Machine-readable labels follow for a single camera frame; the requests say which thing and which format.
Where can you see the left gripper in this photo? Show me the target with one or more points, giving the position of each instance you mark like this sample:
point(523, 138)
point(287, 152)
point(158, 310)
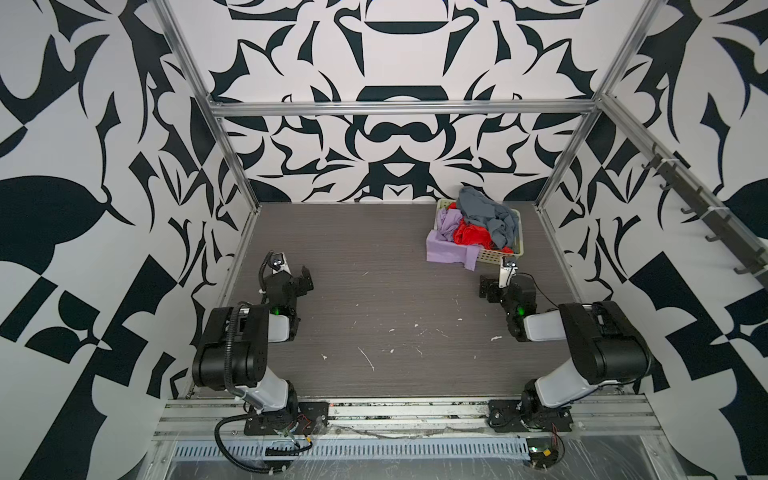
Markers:
point(300, 282)

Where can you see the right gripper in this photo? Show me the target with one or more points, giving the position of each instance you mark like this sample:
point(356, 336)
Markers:
point(491, 288)

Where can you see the grey t shirt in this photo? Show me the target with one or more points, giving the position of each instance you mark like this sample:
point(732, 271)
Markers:
point(501, 222)

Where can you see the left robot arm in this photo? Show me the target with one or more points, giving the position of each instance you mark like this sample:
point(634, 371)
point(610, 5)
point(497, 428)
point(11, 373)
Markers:
point(232, 354)

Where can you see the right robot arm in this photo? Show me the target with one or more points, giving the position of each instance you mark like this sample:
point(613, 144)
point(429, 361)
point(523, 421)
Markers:
point(605, 349)

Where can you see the pale green plastic basket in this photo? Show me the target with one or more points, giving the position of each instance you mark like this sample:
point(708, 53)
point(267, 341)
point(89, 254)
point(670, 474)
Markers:
point(491, 256)

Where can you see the red t shirt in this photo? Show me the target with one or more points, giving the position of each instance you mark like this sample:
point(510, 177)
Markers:
point(470, 234)

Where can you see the lilac t shirt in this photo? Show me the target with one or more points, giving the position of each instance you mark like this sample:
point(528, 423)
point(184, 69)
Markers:
point(440, 245)

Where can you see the small electronics board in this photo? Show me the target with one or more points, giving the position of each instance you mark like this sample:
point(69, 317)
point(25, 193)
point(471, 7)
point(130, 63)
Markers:
point(544, 452)

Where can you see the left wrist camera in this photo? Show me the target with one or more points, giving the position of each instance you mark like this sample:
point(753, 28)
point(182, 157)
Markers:
point(276, 263)

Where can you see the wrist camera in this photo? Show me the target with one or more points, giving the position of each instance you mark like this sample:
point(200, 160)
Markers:
point(276, 263)
point(508, 269)

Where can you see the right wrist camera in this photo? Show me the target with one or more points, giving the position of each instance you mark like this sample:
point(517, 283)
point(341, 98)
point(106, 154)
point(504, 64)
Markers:
point(508, 269)

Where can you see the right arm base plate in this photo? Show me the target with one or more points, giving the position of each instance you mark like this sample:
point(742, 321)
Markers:
point(523, 415)

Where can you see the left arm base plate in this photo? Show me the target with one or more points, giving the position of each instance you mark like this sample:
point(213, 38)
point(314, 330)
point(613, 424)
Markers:
point(301, 418)

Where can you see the aluminium frame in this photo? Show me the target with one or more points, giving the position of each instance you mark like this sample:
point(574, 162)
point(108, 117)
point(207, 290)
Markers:
point(346, 121)

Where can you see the white slotted cable duct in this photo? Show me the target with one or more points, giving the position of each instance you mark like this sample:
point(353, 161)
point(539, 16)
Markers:
point(327, 449)

